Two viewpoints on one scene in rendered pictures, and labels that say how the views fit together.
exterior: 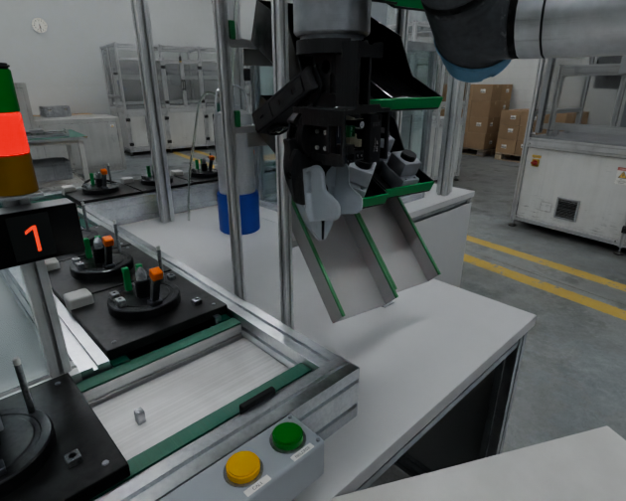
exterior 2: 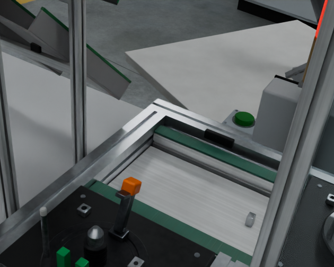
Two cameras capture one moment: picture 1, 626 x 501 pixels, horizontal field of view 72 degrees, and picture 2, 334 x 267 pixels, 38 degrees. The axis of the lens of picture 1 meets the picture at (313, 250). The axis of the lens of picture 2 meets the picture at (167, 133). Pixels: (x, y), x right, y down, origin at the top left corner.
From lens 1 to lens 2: 1.14 m
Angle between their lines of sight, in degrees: 92
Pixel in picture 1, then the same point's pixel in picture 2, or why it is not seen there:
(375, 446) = not seen: hidden behind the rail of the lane
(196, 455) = (279, 156)
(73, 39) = not seen: outside the picture
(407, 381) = (105, 113)
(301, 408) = (211, 121)
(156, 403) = (225, 222)
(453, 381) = (98, 94)
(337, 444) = not seen: hidden behind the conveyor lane
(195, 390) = (197, 202)
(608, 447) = (142, 55)
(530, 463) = (165, 78)
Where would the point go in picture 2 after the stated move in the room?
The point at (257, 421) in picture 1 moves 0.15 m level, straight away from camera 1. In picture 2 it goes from (237, 134) to (168, 150)
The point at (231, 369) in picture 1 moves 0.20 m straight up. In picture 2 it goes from (159, 186) to (169, 90)
